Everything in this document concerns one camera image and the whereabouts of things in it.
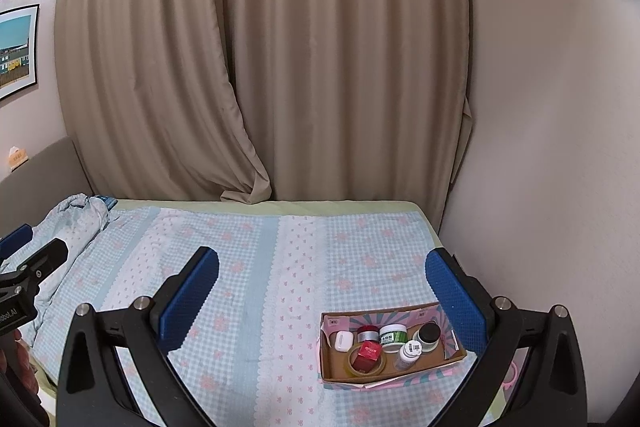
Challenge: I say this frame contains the black lid white jar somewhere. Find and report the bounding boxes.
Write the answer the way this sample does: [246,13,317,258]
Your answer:
[412,321,440,353]

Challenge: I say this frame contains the green white cream jar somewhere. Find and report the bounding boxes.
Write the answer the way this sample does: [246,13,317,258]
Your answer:
[378,323,408,353]

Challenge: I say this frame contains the red rectangular box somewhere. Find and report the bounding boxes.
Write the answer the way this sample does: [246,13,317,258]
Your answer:
[349,341,382,374]

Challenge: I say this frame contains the red lid silver jar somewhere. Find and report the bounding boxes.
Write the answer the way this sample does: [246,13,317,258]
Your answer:
[356,324,380,343]

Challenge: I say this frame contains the white earbud case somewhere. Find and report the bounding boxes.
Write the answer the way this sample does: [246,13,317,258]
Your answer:
[333,331,354,353]

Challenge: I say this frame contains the crumpled light blue blanket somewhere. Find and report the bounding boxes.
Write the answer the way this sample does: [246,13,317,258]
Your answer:
[16,193,110,347]

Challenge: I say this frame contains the grey headboard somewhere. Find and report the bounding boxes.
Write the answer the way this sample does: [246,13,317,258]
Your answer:
[0,138,94,237]

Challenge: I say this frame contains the white pill bottle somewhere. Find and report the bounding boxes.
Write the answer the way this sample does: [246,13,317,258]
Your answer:
[395,340,422,372]

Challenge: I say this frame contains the blue pink checkered bedsheet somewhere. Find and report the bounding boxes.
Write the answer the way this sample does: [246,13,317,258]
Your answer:
[29,204,507,427]

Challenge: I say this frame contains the yellow tape roll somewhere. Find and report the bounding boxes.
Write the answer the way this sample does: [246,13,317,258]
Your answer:
[345,340,386,377]

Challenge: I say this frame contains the cardboard box with pink lining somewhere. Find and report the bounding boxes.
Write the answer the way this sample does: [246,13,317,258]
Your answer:
[319,303,466,389]

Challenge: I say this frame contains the beige curtain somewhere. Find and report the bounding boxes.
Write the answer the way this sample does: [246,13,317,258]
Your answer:
[54,0,472,225]

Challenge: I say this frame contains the pink ring object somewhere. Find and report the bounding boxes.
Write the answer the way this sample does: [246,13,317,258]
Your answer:
[502,348,528,391]

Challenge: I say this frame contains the framed wall picture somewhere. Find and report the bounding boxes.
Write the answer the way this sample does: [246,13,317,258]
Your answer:
[0,4,39,100]

